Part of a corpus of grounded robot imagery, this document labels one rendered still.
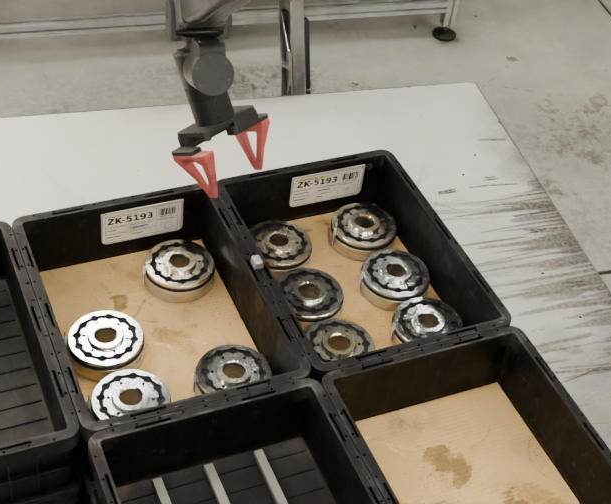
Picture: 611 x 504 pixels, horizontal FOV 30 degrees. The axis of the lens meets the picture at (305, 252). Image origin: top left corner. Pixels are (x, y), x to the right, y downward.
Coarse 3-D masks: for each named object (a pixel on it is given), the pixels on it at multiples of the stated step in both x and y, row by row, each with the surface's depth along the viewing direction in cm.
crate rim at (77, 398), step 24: (168, 192) 167; (192, 192) 168; (24, 216) 160; (48, 216) 160; (24, 240) 156; (240, 240) 160; (24, 264) 153; (264, 288) 154; (48, 312) 149; (288, 336) 150; (72, 384) 138; (264, 384) 142; (168, 408) 137
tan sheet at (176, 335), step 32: (128, 256) 170; (64, 288) 164; (96, 288) 165; (128, 288) 165; (224, 288) 167; (64, 320) 159; (160, 320) 161; (192, 320) 162; (224, 320) 163; (160, 352) 157; (192, 352) 158; (96, 384) 152; (192, 384) 153
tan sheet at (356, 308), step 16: (304, 224) 180; (320, 224) 180; (320, 240) 177; (320, 256) 174; (336, 256) 175; (336, 272) 172; (352, 272) 173; (352, 288) 170; (432, 288) 172; (352, 304) 168; (368, 304) 168; (352, 320) 165; (368, 320) 166; (384, 320) 166; (384, 336) 163
